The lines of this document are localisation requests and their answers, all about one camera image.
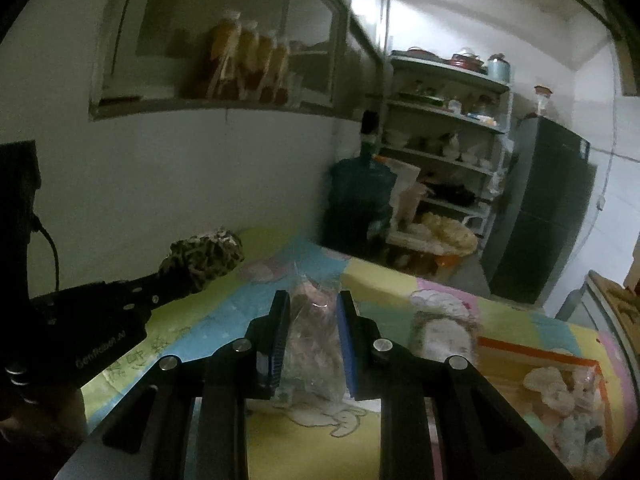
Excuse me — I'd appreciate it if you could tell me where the blue water jug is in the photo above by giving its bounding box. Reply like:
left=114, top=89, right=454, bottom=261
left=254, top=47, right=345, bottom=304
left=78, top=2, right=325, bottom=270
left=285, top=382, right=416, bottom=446
left=322, top=157, right=396, bottom=256

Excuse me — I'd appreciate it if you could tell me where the floral wet wipes pack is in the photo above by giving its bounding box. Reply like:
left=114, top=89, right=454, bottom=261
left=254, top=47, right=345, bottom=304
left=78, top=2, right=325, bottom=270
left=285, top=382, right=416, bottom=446
left=412, top=310, right=481, bottom=361

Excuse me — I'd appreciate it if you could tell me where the red pot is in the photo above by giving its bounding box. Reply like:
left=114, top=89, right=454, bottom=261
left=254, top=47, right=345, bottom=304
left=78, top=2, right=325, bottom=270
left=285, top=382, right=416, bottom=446
left=450, top=50, right=486, bottom=68

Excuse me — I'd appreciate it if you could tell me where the light blue pot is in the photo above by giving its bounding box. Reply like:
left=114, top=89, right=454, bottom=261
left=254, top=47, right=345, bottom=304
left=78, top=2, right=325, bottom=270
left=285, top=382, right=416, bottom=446
left=487, top=54, right=512, bottom=83

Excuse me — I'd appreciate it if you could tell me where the white plastic bag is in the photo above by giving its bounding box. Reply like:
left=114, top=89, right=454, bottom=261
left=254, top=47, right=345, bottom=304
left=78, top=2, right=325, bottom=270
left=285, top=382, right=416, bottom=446
left=395, top=160, right=426, bottom=226

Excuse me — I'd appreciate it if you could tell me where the white storage shelf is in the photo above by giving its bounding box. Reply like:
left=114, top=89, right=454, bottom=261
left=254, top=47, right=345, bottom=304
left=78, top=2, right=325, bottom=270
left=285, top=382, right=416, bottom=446
left=377, top=52, right=513, bottom=241

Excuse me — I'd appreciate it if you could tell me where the wooden counter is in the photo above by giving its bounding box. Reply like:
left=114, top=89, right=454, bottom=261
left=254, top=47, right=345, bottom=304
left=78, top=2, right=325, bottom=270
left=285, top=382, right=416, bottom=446
left=585, top=270, right=640, bottom=351

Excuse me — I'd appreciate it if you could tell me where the colourful printed play mat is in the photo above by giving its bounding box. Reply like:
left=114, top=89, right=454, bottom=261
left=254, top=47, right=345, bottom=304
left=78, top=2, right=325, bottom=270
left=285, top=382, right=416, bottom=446
left=80, top=227, right=636, bottom=480

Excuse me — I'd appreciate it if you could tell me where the jar with red lid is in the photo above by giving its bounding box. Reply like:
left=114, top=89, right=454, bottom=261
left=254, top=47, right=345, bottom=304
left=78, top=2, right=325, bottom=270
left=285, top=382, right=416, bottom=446
left=534, top=85, right=553, bottom=118

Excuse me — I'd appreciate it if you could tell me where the black and white plush toy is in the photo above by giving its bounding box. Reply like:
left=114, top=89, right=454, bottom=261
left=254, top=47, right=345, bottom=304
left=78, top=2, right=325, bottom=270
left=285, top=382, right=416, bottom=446
left=555, top=410, right=612, bottom=463

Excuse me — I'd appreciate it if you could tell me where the clear bag with pink toy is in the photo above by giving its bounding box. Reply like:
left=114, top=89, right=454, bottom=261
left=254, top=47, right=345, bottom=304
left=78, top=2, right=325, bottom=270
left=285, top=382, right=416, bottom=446
left=277, top=262, right=351, bottom=406

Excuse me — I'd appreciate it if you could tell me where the cardboard box with orange rim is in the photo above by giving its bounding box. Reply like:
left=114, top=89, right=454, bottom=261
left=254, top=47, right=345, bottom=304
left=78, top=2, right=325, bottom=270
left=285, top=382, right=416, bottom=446
left=475, top=337, right=626, bottom=471

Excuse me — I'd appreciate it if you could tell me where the black device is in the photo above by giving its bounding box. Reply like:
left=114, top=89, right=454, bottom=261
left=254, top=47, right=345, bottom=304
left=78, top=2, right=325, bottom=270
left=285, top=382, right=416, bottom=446
left=0, top=140, right=42, bottom=311

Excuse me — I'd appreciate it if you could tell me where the grey window frame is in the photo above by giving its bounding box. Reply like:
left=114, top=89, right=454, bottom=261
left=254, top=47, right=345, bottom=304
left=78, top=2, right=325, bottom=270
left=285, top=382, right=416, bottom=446
left=90, top=0, right=391, bottom=121

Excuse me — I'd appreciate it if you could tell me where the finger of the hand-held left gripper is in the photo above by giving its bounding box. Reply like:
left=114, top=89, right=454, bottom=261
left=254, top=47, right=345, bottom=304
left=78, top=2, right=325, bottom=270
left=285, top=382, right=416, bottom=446
left=120, top=272, right=193, bottom=311

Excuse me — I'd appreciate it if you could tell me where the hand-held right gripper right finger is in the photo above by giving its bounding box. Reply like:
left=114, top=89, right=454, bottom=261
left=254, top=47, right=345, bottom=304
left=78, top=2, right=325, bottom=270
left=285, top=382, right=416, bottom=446
left=336, top=291, right=576, bottom=480

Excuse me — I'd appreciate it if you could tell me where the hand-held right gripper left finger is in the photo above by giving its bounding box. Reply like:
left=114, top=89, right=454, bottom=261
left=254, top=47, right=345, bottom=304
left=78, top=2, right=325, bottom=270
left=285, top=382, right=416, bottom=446
left=92, top=290, right=293, bottom=480

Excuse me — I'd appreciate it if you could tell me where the dark refrigerator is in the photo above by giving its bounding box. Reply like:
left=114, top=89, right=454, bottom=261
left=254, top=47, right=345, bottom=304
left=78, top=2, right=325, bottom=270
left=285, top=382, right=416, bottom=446
left=482, top=116, right=598, bottom=306

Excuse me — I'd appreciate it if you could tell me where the black cable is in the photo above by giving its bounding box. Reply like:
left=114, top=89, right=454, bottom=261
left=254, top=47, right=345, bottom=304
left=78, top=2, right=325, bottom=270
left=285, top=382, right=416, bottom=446
left=32, top=215, right=61, bottom=291

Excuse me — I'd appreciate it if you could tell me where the leopard print cloth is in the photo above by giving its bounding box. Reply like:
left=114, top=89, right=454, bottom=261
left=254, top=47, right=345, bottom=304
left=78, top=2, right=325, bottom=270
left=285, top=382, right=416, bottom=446
left=159, top=227, right=246, bottom=297

